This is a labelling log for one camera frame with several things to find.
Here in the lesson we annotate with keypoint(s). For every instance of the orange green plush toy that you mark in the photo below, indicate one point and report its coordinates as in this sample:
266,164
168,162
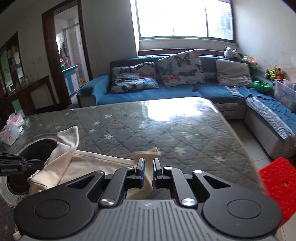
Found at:
251,61

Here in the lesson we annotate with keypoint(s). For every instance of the green bowl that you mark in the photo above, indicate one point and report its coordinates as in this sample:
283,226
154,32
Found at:
261,86

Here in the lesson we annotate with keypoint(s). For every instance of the dark wooden cabinet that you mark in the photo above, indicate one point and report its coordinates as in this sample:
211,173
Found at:
18,93

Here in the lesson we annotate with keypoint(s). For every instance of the pink tissue pack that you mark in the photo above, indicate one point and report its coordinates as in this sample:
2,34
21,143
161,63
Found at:
13,128

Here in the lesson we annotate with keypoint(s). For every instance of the red plastic stool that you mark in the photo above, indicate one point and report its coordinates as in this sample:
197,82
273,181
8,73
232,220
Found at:
279,181

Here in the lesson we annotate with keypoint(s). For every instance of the blue children's cabinet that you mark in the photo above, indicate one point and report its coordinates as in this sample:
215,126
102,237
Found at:
72,80

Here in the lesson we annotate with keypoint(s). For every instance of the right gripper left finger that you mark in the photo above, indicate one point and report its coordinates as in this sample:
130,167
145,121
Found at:
139,173

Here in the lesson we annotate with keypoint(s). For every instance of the blue corner sofa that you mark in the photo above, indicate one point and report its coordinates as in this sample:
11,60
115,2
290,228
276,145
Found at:
270,121

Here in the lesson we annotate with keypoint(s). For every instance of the clear plastic storage box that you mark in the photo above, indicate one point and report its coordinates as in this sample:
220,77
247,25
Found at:
284,92

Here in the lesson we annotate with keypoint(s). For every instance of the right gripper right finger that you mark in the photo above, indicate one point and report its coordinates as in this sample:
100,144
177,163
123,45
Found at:
157,173

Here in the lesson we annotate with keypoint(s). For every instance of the lying butterfly pillow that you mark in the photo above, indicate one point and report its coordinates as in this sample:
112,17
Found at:
132,78

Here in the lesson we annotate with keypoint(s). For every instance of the cream beige garment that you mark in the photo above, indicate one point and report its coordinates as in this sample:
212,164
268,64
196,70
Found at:
67,163

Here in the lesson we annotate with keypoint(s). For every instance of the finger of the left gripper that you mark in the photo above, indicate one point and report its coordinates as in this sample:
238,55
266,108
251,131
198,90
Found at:
12,164

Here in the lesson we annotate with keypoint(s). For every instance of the green and brown plush toys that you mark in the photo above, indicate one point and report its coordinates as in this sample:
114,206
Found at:
275,73

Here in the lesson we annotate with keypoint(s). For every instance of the upright butterfly pillow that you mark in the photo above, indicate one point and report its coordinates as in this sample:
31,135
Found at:
181,69

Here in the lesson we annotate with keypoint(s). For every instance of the white plush toy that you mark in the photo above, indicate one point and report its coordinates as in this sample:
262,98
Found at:
232,54

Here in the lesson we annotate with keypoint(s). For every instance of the plain grey cushion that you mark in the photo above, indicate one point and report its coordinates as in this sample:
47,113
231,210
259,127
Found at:
231,73

